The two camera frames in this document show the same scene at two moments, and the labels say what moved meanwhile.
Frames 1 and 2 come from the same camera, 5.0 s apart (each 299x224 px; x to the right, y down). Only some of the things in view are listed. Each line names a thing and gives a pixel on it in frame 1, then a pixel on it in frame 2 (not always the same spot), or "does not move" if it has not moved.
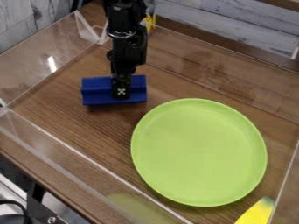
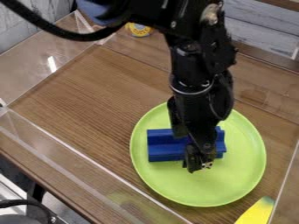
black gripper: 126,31 to 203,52
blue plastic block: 98,90 to 167,148
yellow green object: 258,213 does not move
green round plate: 199,152 does not move
